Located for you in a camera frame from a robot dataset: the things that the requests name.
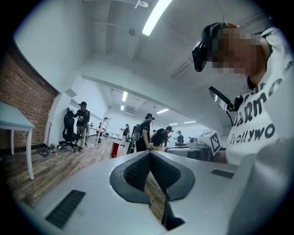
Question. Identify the person's right forearm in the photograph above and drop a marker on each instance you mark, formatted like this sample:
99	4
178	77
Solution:
220	157

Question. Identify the black neck-mounted phone holder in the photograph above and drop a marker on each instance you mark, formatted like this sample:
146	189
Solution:
220	98

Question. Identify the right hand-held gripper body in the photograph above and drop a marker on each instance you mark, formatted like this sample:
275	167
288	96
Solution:
206	143

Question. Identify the ceiling air conditioner unit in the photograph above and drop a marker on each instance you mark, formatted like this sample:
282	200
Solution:
131	111

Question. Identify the long ceiling light tube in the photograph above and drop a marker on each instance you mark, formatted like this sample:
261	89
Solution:
156	16

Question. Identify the person's white printed shirt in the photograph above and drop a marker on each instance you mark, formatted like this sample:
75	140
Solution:
252	119

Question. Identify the light blue table white legs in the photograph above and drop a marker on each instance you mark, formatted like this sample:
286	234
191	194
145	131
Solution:
13	117

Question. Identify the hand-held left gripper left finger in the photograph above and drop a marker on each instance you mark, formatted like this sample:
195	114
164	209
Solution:
96	202

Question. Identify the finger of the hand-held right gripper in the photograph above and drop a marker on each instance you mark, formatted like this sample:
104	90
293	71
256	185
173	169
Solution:
178	151

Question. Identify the red bin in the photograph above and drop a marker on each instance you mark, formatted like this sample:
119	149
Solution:
115	150

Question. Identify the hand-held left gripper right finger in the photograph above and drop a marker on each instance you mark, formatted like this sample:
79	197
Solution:
202	190

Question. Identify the person's head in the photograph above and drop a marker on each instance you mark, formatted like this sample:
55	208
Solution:
239	52

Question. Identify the black mesh office chair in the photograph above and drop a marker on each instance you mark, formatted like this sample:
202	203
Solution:
69	128

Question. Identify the black floor mat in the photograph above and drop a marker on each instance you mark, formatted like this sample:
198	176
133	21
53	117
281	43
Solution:
43	153

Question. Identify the black head-worn camera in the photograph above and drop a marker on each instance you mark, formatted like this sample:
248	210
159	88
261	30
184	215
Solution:
199	55

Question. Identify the white desk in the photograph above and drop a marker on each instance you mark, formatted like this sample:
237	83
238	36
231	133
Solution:
94	129

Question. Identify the round smoke detector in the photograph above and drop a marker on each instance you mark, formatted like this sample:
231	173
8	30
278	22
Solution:
132	31

